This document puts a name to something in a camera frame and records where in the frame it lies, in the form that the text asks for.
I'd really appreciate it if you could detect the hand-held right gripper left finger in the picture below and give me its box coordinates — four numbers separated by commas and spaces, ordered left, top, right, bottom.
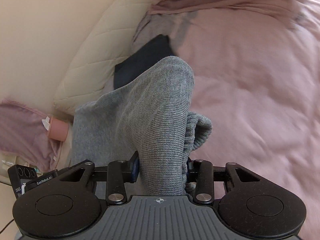
59, 151, 140, 205

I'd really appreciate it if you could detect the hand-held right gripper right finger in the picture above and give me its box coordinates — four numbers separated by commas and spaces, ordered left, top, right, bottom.
187, 159, 260, 205

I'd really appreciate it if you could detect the grey knit sweater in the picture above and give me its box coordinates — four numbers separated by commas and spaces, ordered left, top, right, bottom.
71, 56, 213, 198

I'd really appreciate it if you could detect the pink cloth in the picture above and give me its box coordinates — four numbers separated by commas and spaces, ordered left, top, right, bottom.
0, 98, 63, 171

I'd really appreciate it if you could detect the white tissue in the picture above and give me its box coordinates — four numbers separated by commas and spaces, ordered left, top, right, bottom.
41, 116, 52, 132

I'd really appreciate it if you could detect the pink cup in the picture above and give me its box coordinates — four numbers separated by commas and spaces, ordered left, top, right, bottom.
47, 116, 69, 142

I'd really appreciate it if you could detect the pink grey striped blanket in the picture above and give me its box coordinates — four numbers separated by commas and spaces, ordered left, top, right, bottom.
130, 0, 320, 230

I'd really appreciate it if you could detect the black folded garment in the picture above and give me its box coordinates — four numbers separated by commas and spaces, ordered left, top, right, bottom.
114, 35, 178, 90

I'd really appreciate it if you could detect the cream quilted headboard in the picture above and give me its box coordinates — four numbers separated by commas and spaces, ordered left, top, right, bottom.
54, 0, 163, 116

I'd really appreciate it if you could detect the black cable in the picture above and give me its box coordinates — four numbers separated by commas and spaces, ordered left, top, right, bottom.
0, 219, 16, 233

